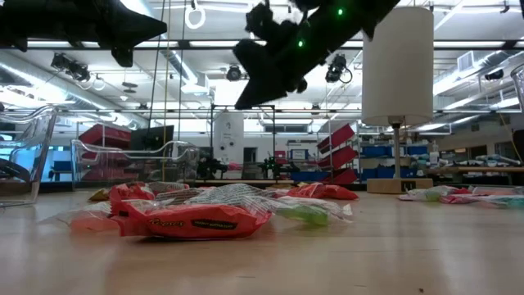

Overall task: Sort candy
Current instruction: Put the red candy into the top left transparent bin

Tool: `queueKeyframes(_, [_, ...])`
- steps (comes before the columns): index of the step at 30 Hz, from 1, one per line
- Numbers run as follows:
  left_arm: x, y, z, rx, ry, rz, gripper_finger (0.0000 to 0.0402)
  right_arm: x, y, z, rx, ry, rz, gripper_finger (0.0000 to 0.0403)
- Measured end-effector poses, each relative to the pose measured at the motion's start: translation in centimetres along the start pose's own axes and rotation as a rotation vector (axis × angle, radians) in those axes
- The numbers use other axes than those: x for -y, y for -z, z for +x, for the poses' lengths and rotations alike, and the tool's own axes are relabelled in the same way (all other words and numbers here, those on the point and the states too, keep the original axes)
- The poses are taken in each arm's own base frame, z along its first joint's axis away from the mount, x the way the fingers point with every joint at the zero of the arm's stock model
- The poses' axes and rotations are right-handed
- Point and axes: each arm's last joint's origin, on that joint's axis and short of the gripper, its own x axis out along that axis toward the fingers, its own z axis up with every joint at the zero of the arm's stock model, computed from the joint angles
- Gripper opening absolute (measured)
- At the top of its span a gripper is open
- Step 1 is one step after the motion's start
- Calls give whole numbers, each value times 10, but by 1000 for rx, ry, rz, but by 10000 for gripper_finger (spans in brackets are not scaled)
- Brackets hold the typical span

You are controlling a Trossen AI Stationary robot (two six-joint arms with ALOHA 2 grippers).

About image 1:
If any orange pack white label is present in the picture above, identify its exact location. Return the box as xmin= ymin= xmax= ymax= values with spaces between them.
xmin=284 ymin=182 xmax=328 ymax=200

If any clear plastic bin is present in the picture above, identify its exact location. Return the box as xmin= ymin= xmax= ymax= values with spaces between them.
xmin=509 ymin=63 xmax=524 ymax=114
xmin=0 ymin=104 xmax=58 ymax=208
xmin=70 ymin=138 xmax=201 ymax=190

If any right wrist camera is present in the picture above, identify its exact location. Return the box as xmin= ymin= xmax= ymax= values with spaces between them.
xmin=244 ymin=2 xmax=298 ymax=42

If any yellow candy wrapper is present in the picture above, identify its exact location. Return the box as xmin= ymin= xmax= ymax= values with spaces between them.
xmin=88 ymin=188 xmax=111 ymax=202

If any yellow hanging cable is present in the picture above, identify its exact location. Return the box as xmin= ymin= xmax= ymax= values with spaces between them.
xmin=161 ymin=0 xmax=172 ymax=184

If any black metal frame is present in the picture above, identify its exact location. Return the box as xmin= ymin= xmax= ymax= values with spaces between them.
xmin=209 ymin=104 xmax=277 ymax=181

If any wooden workbench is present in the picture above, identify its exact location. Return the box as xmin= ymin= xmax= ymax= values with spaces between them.
xmin=425 ymin=163 xmax=524 ymax=185

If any silver candy pack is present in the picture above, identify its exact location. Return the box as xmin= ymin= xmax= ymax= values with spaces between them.
xmin=147 ymin=181 xmax=192 ymax=193

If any black office chair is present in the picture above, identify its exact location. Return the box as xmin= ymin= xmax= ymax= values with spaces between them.
xmin=0 ymin=157 xmax=33 ymax=184

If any orange candy clear wrapper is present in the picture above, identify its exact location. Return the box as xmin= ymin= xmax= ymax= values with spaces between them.
xmin=38 ymin=200 xmax=124 ymax=234

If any red tilted bin rack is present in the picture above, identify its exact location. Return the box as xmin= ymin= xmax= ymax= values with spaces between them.
xmin=317 ymin=122 xmax=359 ymax=185

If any black ceiling camera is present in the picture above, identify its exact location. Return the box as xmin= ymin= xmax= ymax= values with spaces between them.
xmin=225 ymin=64 xmax=243 ymax=82

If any white shade table lamp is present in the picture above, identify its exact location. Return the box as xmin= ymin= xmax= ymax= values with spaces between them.
xmin=362 ymin=6 xmax=435 ymax=194

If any white hanging ring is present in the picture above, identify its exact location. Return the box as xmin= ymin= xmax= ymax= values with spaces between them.
xmin=183 ymin=2 xmax=207 ymax=30

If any ceiling air vent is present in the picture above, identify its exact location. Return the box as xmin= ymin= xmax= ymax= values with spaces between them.
xmin=457 ymin=51 xmax=476 ymax=74

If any black hanging cable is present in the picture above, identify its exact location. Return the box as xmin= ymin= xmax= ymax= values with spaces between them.
xmin=177 ymin=0 xmax=185 ymax=143
xmin=147 ymin=0 xmax=165 ymax=129

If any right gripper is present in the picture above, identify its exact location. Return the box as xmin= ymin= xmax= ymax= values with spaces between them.
xmin=233 ymin=24 xmax=328 ymax=110

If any teal candy clear wrapper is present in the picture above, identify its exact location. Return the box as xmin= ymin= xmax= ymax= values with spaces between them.
xmin=478 ymin=194 xmax=524 ymax=209

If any black monitor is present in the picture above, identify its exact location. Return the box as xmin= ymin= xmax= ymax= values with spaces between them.
xmin=129 ymin=125 xmax=175 ymax=152

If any blue storage bin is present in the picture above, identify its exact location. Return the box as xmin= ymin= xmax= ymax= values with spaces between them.
xmin=359 ymin=166 xmax=418 ymax=179
xmin=359 ymin=145 xmax=429 ymax=158
xmin=290 ymin=170 xmax=331 ymax=183

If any orange Reese's candy pack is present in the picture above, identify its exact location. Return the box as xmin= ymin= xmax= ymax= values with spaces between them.
xmin=109 ymin=186 xmax=274 ymax=241

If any white cylindrical tank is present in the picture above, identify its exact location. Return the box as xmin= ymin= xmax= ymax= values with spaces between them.
xmin=212 ymin=111 xmax=246 ymax=165

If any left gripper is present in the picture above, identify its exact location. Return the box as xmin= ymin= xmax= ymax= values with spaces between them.
xmin=28 ymin=0 xmax=168 ymax=68

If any silver striped candy wrapper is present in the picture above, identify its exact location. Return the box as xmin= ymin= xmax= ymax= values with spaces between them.
xmin=154 ymin=187 xmax=208 ymax=206
xmin=183 ymin=183 xmax=287 ymax=218

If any pale green candy clear wrapper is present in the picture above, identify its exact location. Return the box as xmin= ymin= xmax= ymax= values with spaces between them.
xmin=399 ymin=186 xmax=451 ymax=202

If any red shelf unit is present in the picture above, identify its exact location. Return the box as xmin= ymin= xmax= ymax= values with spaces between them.
xmin=77 ymin=123 xmax=133 ymax=181

